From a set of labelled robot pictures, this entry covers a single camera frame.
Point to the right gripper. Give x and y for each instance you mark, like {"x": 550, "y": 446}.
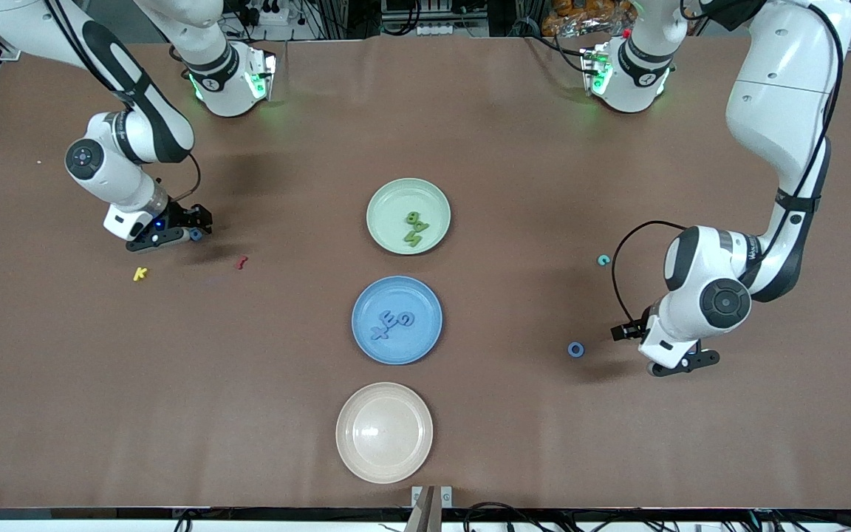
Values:
{"x": 179, "y": 217}

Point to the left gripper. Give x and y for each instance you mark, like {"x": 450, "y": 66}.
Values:
{"x": 635, "y": 329}

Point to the blue letter X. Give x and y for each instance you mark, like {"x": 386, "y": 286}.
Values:
{"x": 380, "y": 332}

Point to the blue letter E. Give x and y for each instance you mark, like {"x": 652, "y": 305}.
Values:
{"x": 391, "y": 319}

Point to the blue letter G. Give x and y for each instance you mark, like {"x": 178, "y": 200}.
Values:
{"x": 407, "y": 318}

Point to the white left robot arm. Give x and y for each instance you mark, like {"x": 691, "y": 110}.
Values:
{"x": 787, "y": 111}

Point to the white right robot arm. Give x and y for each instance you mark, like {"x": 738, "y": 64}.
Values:
{"x": 152, "y": 125}

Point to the blue letter O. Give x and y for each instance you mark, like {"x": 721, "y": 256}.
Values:
{"x": 570, "y": 349}

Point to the yellow letter K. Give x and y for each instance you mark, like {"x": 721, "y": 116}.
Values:
{"x": 140, "y": 274}

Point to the light green plate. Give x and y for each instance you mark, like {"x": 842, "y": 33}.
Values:
{"x": 388, "y": 214}

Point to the brown table cover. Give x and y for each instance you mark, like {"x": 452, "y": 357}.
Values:
{"x": 248, "y": 414}

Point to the white power strip with plugs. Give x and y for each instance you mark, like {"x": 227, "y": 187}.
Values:
{"x": 278, "y": 16}

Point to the blue plate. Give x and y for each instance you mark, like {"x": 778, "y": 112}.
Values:
{"x": 411, "y": 347}

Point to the beige plate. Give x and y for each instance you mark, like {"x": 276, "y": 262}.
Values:
{"x": 384, "y": 433}

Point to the small white power strip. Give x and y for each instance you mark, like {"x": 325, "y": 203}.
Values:
{"x": 433, "y": 29}

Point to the orange plastic bag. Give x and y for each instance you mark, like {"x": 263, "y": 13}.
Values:
{"x": 588, "y": 15}

